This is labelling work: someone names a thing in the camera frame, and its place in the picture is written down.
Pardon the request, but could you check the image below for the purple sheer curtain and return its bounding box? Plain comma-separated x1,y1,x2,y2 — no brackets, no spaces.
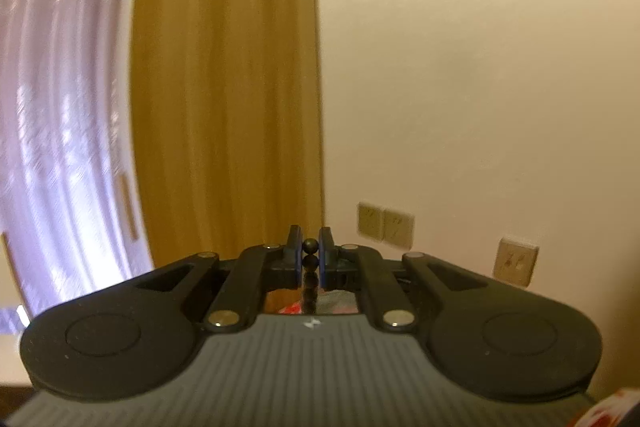
0,0,157,309

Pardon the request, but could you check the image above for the red white cloth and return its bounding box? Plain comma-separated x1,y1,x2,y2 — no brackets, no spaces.
574,387,640,427

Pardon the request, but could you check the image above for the dark bead necklace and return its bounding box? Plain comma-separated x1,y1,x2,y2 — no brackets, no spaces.
301,238,321,314

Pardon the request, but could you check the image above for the yellow curtain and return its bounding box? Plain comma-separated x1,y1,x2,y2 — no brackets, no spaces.
128,0,326,269

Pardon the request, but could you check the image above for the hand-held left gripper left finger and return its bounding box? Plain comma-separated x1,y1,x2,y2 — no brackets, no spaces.
132,224,305,334

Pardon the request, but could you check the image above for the beige wall socket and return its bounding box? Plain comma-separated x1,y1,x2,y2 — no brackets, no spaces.
493,236,540,289

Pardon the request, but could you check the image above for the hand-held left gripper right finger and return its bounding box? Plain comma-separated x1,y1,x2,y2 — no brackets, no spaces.
318,226,497,334

